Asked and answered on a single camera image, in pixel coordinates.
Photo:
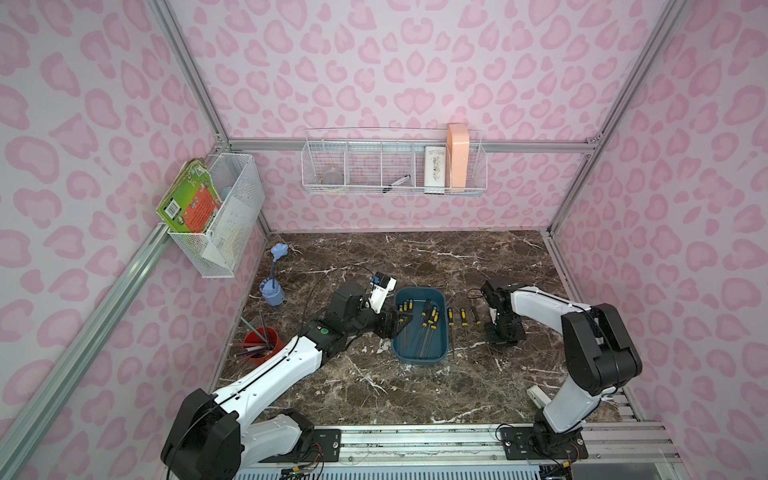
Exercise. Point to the white wire wall basket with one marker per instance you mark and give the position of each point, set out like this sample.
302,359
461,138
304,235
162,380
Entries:
365,159

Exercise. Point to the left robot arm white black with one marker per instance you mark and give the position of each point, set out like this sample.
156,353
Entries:
214,434

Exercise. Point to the blue desk lamp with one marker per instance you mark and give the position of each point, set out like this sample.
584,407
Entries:
270,289

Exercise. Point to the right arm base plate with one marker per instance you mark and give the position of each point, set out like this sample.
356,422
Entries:
538,442

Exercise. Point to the red pen cup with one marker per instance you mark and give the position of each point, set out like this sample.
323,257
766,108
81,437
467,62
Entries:
260,344

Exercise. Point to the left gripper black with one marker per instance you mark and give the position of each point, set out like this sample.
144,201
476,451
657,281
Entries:
389,321

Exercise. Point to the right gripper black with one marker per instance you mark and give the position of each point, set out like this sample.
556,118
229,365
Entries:
507,330

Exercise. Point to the white paper in mesh basket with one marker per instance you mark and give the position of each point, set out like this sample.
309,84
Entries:
229,233

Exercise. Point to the green red booklet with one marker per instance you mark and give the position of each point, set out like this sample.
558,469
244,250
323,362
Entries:
192,202

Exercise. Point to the teal plastic storage box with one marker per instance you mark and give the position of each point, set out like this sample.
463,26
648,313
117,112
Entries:
425,338

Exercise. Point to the white card in basket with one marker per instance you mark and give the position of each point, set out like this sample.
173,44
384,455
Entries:
435,170

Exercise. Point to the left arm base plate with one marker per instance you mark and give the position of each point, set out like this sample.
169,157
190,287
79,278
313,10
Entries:
323,441

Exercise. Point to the grey pen in basket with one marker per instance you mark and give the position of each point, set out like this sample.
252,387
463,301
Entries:
403,181

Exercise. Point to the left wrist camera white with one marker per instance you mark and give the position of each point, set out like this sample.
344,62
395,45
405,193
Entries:
381,285

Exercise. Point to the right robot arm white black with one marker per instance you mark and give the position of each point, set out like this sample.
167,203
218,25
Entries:
600,355

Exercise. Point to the pink box in basket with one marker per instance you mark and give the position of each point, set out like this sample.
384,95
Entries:
458,143

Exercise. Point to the white mesh side basket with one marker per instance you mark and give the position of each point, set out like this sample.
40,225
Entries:
233,174

